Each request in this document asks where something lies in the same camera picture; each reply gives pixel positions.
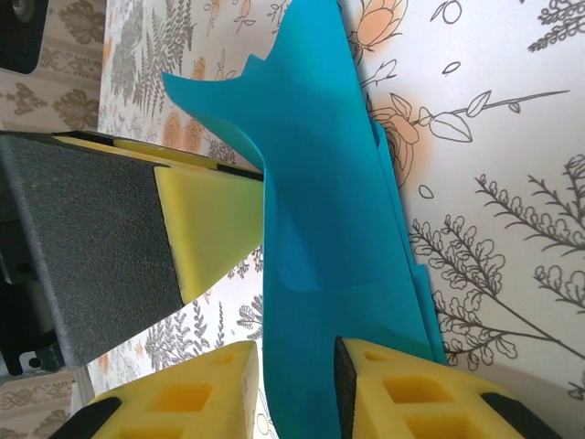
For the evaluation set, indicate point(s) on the teal cloth square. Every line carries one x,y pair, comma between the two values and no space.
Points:
329,183

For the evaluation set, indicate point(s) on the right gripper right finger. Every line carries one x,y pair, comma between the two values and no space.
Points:
411,398

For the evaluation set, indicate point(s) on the floral patterned table cover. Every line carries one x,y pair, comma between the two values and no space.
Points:
503,228

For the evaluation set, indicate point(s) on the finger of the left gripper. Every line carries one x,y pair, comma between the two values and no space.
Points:
183,154
105,247

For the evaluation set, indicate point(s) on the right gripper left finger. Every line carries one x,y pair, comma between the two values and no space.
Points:
183,402

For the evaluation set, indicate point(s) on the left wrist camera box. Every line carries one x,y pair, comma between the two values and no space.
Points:
20,36

